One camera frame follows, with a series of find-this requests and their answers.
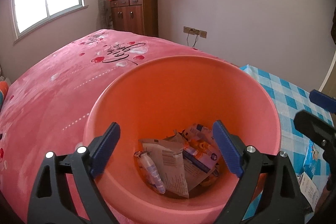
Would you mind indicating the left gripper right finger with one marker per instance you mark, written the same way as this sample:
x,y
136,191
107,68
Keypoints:
x,y
267,190

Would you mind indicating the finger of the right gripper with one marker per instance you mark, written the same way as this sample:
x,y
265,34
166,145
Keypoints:
x,y
323,101
323,135

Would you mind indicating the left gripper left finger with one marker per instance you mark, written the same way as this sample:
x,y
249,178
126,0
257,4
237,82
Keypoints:
x,y
51,201

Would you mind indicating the white printed box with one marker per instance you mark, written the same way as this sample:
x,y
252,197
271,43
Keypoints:
x,y
309,190

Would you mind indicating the green blue dog wipes pack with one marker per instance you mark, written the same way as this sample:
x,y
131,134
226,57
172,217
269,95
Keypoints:
x,y
314,164

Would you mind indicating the white blue bag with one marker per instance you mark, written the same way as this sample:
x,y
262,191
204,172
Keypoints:
x,y
149,171

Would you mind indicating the orange plastic trash bucket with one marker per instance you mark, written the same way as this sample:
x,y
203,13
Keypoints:
x,y
172,93

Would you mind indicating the grey feather wet wipes pack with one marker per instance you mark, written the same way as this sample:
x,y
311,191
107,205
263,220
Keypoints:
x,y
167,157

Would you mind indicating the yellow blue snack packet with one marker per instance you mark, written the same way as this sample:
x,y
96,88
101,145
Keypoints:
x,y
200,161

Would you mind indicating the blue orange small box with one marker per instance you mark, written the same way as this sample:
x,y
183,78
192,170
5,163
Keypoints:
x,y
200,131

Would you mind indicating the pink heart bed blanket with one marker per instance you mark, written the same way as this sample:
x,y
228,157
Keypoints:
x,y
46,109

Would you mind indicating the colourful pillow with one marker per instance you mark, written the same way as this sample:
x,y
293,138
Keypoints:
x,y
3,91

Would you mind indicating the brown wooden cabinet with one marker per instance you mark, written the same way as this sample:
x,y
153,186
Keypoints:
x,y
136,16

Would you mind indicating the wall power outlet strip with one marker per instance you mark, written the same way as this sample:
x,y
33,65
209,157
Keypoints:
x,y
192,31

